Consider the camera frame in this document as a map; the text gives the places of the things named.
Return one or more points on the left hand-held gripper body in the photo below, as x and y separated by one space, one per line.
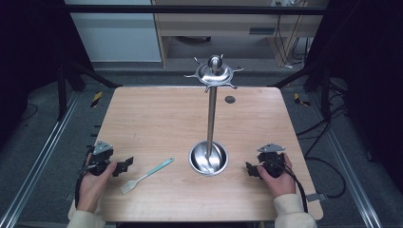
103 154

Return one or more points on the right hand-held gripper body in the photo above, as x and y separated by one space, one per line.
272 160

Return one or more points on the person's right hand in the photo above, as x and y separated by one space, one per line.
280 185

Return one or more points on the person's left hand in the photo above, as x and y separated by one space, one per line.
92 191

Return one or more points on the steel utensil hanging stand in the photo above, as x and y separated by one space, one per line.
211 120

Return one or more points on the dark round table grommet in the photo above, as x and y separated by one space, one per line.
230 99

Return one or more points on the black metal stand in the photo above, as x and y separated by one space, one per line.
323 85
68 82

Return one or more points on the white cabinet panel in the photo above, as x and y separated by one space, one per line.
117 34

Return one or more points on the dark curtain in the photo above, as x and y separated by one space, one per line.
30 57
367 79

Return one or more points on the light wooden desk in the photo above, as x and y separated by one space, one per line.
221 30

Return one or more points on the aluminium floor rail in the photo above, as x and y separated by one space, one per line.
38 158
347 164

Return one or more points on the black horizontal frame bar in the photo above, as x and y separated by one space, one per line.
190 9

